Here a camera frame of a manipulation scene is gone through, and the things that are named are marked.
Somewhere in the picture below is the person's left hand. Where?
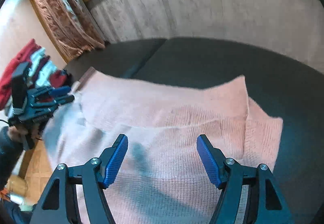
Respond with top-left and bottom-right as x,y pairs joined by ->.
7,125 -> 29,143

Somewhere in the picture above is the pile of colourful clothes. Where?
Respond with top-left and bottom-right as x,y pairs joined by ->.
1,39 -> 71,110

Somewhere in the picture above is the brown patterned curtain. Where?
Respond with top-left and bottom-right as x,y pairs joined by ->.
30,0 -> 106,62

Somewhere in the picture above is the pink knitted sweater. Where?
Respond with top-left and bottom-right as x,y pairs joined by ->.
43,70 -> 283,223

